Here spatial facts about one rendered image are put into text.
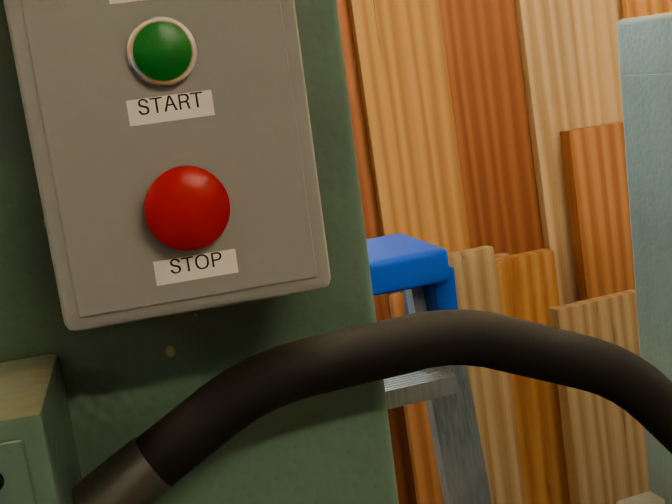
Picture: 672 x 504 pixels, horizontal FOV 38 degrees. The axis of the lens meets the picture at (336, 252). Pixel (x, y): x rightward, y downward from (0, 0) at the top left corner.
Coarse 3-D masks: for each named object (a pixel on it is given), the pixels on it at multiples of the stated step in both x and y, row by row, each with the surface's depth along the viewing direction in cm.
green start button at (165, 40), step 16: (144, 32) 33; (160, 32) 33; (176, 32) 33; (128, 48) 33; (144, 48) 33; (160, 48) 33; (176, 48) 33; (192, 48) 34; (144, 64) 33; (160, 64) 33; (176, 64) 33; (192, 64) 34; (144, 80) 34; (160, 80) 33; (176, 80) 34
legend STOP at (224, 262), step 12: (216, 252) 35; (228, 252) 35; (156, 264) 35; (168, 264) 35; (180, 264) 35; (192, 264) 35; (204, 264) 35; (216, 264) 35; (228, 264) 35; (156, 276) 35; (168, 276) 35; (180, 276) 35; (192, 276) 35; (204, 276) 35
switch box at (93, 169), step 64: (64, 0) 33; (192, 0) 34; (256, 0) 34; (64, 64) 33; (128, 64) 34; (256, 64) 35; (64, 128) 34; (128, 128) 34; (192, 128) 34; (256, 128) 35; (64, 192) 34; (128, 192) 34; (256, 192) 35; (64, 256) 34; (128, 256) 35; (256, 256) 36; (320, 256) 36; (64, 320) 35; (128, 320) 35
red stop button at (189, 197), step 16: (160, 176) 34; (176, 176) 34; (192, 176) 34; (208, 176) 34; (160, 192) 34; (176, 192) 34; (192, 192) 34; (208, 192) 34; (224, 192) 34; (144, 208) 34; (160, 208) 34; (176, 208) 34; (192, 208) 34; (208, 208) 34; (224, 208) 34; (160, 224) 34; (176, 224) 34; (192, 224) 34; (208, 224) 34; (224, 224) 34; (160, 240) 34; (176, 240) 34; (192, 240) 34; (208, 240) 34
